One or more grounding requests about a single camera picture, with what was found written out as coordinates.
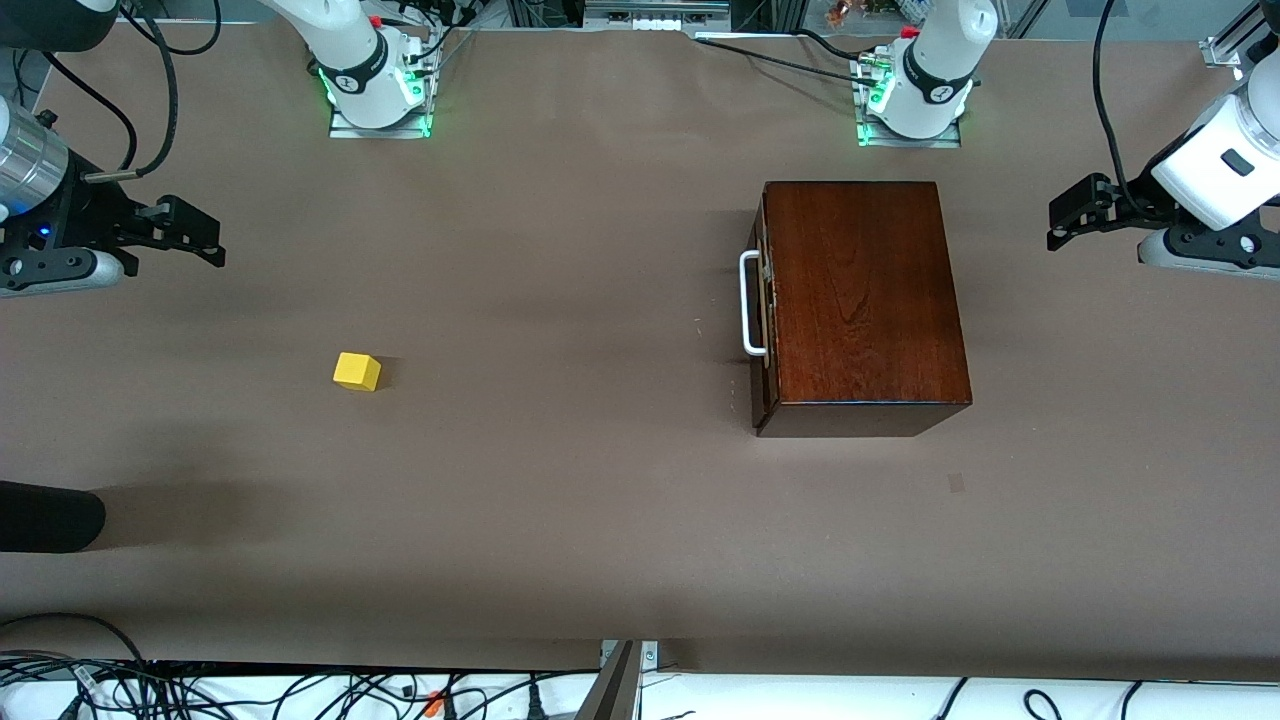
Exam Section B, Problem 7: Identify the dark brown wooden cabinet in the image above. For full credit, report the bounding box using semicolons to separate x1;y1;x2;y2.
750;180;974;439

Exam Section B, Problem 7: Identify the short black table cable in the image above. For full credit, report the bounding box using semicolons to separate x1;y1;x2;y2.
795;28;866;63

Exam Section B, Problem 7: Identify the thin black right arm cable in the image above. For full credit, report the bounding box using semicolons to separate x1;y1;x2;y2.
40;50;139;173

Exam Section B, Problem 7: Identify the aluminium frame profile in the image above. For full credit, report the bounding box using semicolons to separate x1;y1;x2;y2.
1200;0;1266;69

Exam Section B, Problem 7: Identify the black cylindrical object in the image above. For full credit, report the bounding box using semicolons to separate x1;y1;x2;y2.
0;480;107;554

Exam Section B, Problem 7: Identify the long black table cable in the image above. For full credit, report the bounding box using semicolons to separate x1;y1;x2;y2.
693;35;881;86

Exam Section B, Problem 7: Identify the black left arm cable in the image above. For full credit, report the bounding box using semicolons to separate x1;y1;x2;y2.
1093;0;1143;201

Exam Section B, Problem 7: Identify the aluminium post with bracket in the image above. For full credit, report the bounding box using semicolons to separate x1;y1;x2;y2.
578;640;659;720

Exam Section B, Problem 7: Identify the white power strip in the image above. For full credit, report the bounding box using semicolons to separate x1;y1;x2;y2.
583;0;733;33

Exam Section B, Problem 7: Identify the yellow wooden block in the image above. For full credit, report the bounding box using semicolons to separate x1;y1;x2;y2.
333;352;382;392

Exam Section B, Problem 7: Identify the looped black cable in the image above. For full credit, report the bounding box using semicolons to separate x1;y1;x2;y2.
0;612;151;666

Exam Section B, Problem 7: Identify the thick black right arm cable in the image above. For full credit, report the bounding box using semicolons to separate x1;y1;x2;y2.
83;0;221;184

